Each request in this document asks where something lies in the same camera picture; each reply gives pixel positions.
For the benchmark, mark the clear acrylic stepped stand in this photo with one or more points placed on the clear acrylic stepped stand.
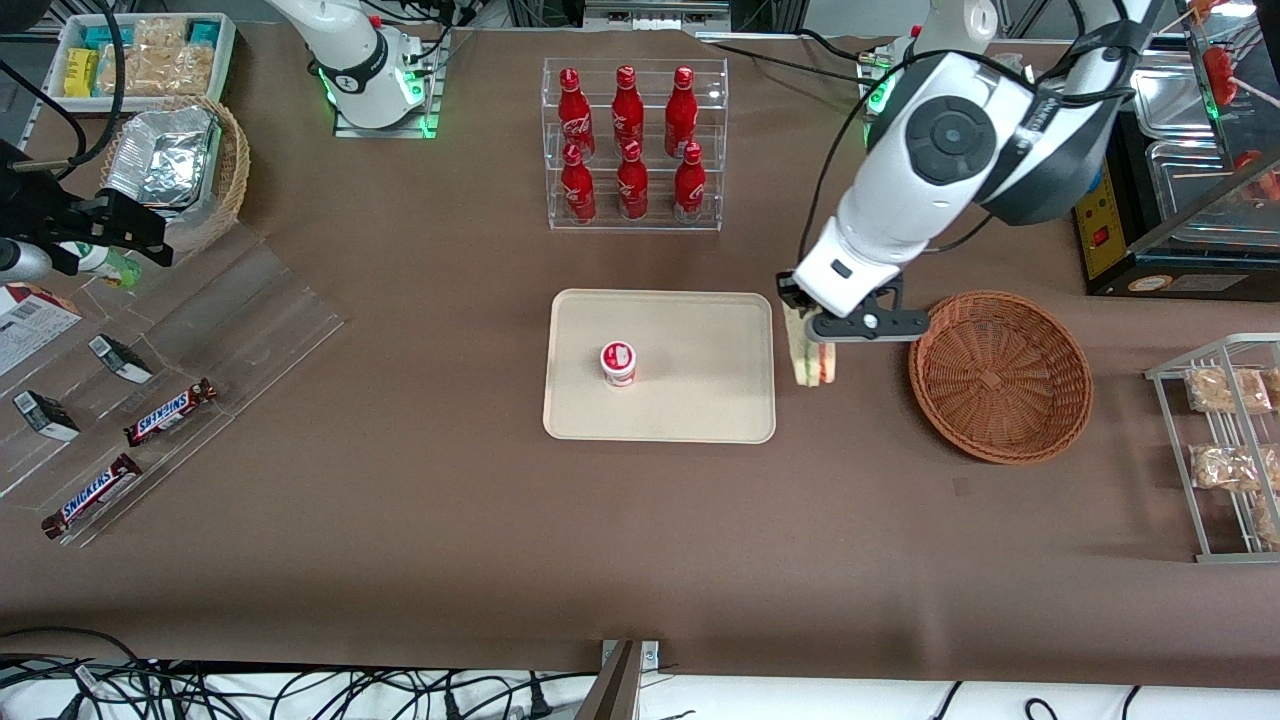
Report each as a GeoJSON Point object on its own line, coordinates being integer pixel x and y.
{"type": "Point", "coordinates": [250, 320]}

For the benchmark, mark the yellow snack pack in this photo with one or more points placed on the yellow snack pack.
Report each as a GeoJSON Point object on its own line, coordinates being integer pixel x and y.
{"type": "Point", "coordinates": [80, 72]}

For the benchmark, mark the snickers chocolate bar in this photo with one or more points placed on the snickers chocolate bar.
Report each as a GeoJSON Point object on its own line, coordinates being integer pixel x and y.
{"type": "Point", "coordinates": [170, 412]}
{"type": "Point", "coordinates": [92, 496]}

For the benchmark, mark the brown wicker basket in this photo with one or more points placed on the brown wicker basket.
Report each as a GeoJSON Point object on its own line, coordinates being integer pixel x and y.
{"type": "Point", "coordinates": [1000, 380]}

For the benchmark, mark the red cola bottle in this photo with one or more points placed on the red cola bottle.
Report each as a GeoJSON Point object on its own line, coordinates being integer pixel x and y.
{"type": "Point", "coordinates": [689, 188]}
{"type": "Point", "coordinates": [577, 190]}
{"type": "Point", "coordinates": [627, 105]}
{"type": "Point", "coordinates": [681, 110]}
{"type": "Point", "coordinates": [632, 188]}
{"type": "Point", "coordinates": [574, 110]}

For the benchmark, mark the red white yogurt cup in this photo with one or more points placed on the red white yogurt cup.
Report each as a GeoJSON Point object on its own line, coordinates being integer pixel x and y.
{"type": "Point", "coordinates": [618, 362]}

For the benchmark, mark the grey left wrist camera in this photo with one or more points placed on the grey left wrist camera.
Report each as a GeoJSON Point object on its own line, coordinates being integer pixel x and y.
{"type": "Point", "coordinates": [870, 323]}

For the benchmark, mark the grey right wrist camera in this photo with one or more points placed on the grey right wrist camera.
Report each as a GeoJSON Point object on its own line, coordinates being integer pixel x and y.
{"type": "Point", "coordinates": [20, 262]}

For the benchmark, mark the black food warmer machine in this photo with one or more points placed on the black food warmer machine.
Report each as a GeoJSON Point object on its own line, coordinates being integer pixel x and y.
{"type": "Point", "coordinates": [1130, 270]}

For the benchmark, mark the metal bracket post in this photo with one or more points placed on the metal bracket post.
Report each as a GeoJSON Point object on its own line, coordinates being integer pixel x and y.
{"type": "Point", "coordinates": [615, 690]}

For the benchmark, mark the triangle sandwich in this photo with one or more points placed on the triangle sandwich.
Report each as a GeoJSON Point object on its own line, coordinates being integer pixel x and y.
{"type": "Point", "coordinates": [812, 362]}

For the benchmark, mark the printed cardboard box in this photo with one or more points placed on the printed cardboard box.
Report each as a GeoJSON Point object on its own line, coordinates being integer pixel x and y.
{"type": "Point", "coordinates": [30, 325]}

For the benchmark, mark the green white small bottle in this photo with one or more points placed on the green white small bottle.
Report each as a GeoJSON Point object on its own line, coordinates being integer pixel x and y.
{"type": "Point", "coordinates": [110, 265]}

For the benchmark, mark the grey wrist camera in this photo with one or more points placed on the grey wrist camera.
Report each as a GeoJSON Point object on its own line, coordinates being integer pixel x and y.
{"type": "Point", "coordinates": [870, 323]}
{"type": "Point", "coordinates": [20, 262]}

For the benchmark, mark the brown snack bag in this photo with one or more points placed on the brown snack bag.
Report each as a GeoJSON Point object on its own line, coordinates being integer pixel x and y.
{"type": "Point", "coordinates": [1225, 390]}
{"type": "Point", "coordinates": [1274, 385]}
{"type": "Point", "coordinates": [1268, 520]}
{"type": "Point", "coordinates": [1225, 467]}

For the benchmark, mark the beige plastic tray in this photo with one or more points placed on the beige plastic tray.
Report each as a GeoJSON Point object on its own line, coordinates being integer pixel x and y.
{"type": "Point", "coordinates": [690, 400]}

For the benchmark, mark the tan wicker basket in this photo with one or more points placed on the tan wicker basket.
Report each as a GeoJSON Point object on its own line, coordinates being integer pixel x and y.
{"type": "Point", "coordinates": [232, 170]}

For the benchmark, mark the red sausage on skewer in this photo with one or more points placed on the red sausage on skewer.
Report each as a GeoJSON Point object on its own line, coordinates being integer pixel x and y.
{"type": "Point", "coordinates": [1220, 75]}

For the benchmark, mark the teal snack pack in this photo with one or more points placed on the teal snack pack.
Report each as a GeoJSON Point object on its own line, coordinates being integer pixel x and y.
{"type": "Point", "coordinates": [100, 37]}
{"type": "Point", "coordinates": [203, 32]}

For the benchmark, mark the steel pan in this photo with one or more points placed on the steel pan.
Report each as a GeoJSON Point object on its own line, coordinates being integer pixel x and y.
{"type": "Point", "coordinates": [1175, 95]}
{"type": "Point", "coordinates": [1185, 175]}

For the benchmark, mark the white plastic bin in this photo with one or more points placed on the white plastic bin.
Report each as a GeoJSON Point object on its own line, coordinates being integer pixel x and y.
{"type": "Point", "coordinates": [225, 60]}

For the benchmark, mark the small black white box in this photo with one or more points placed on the small black white box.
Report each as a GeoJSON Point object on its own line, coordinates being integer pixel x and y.
{"type": "Point", "coordinates": [45, 415]}
{"type": "Point", "coordinates": [122, 360]}

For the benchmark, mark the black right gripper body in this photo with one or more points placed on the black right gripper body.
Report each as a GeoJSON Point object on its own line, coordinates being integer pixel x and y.
{"type": "Point", "coordinates": [40, 217]}

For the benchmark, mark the clear acrylic bottle rack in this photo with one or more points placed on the clear acrylic bottle rack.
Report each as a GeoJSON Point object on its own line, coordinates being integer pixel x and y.
{"type": "Point", "coordinates": [650, 225]}

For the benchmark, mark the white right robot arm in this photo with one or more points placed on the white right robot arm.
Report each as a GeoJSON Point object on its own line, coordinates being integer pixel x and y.
{"type": "Point", "coordinates": [350, 50]}

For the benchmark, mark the beige cracker bag pile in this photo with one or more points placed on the beige cracker bag pile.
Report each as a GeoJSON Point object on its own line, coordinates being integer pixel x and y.
{"type": "Point", "coordinates": [160, 65]}

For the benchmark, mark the silver foil tray stack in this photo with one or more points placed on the silver foil tray stack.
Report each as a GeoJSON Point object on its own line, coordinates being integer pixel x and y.
{"type": "Point", "coordinates": [160, 160]}

